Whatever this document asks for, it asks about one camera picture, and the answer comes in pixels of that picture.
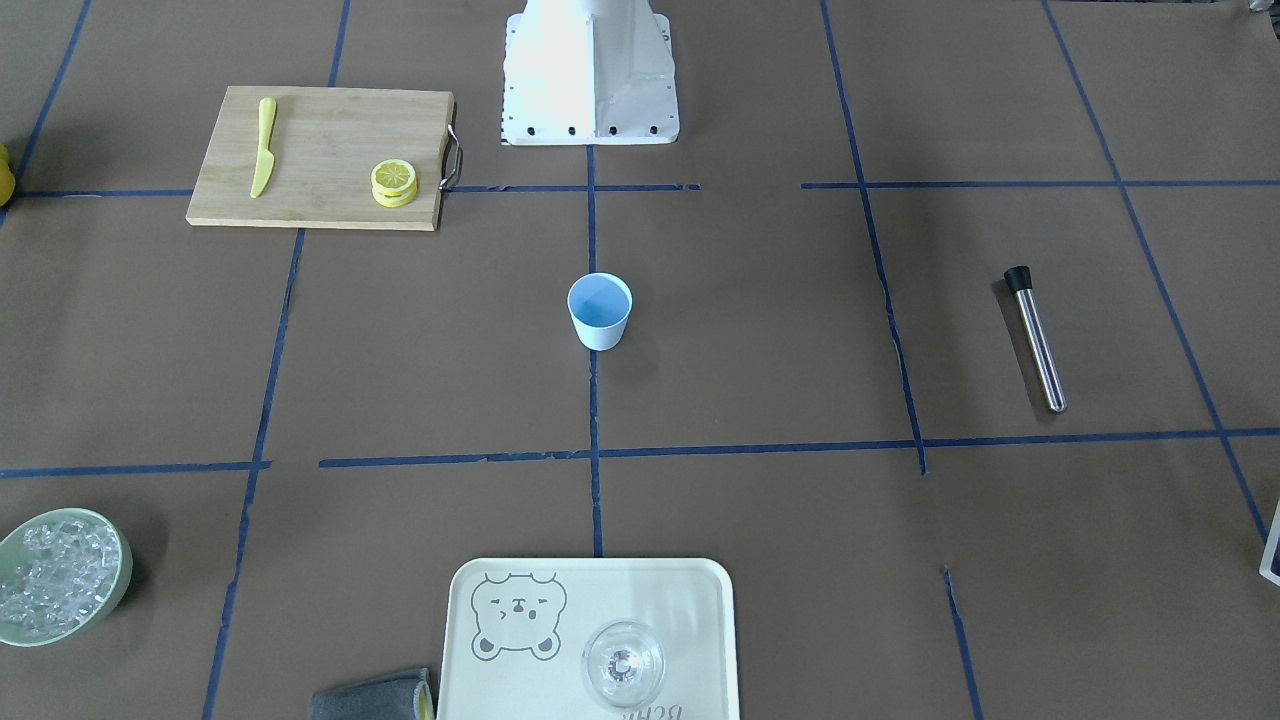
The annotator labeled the yellow plastic knife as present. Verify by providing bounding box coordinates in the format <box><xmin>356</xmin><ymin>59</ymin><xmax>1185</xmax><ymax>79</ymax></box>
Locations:
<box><xmin>250</xmin><ymin>97</ymin><xmax>278</xmax><ymax>199</ymax></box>

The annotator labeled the green bowl of ice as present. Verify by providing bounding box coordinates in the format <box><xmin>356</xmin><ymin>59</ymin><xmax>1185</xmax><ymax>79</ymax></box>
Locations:
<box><xmin>1</xmin><ymin>509</ymin><xmax>133</xmax><ymax>648</ymax></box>

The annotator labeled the cream bear tray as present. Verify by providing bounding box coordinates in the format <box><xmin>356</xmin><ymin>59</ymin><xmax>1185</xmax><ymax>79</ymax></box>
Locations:
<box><xmin>436</xmin><ymin>559</ymin><xmax>741</xmax><ymax>719</ymax></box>

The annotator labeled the yellow object at edge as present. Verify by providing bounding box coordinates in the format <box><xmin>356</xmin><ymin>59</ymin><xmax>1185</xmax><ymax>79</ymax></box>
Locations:
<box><xmin>0</xmin><ymin>143</ymin><xmax>17</xmax><ymax>208</ymax></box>

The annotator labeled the lemon slice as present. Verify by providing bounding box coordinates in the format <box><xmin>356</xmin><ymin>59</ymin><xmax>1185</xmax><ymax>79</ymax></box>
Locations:
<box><xmin>372</xmin><ymin>187</ymin><xmax>419</xmax><ymax>208</ymax></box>
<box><xmin>370</xmin><ymin>158</ymin><xmax>417</xmax><ymax>197</ymax></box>

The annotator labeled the light blue cup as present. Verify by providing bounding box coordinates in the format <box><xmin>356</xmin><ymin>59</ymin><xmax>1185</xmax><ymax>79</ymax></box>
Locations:
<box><xmin>566</xmin><ymin>272</ymin><xmax>634</xmax><ymax>352</ymax></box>

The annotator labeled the grey folded cloth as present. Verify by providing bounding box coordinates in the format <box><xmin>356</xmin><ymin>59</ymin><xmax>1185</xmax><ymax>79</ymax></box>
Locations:
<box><xmin>307</xmin><ymin>667</ymin><xmax>435</xmax><ymax>719</ymax></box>

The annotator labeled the clear wine glass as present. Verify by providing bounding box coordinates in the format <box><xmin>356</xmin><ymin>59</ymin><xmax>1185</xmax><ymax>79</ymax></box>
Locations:
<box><xmin>581</xmin><ymin>619</ymin><xmax>666</xmax><ymax>710</ymax></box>

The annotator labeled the steel muddler black tip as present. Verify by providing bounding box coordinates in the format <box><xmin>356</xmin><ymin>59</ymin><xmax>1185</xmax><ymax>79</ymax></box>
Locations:
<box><xmin>1004</xmin><ymin>265</ymin><xmax>1068</xmax><ymax>414</ymax></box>

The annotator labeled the bamboo cutting board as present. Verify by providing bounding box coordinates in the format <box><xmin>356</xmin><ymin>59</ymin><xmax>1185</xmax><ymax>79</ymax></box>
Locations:
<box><xmin>186</xmin><ymin>86</ymin><xmax>460</xmax><ymax>231</ymax></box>

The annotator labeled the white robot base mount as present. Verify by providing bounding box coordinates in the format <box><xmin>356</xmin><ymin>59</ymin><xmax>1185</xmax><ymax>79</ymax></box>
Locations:
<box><xmin>500</xmin><ymin>1</ymin><xmax>681</xmax><ymax>147</ymax></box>

